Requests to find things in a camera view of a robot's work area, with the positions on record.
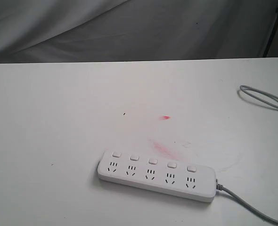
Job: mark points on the white five-socket power strip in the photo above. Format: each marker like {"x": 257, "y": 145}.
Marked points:
{"x": 172, "y": 177}

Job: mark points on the grey backdrop cloth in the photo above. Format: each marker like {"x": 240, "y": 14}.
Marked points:
{"x": 48, "y": 31}

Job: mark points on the black tripod stand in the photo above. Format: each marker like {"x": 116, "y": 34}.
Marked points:
{"x": 272, "y": 34}

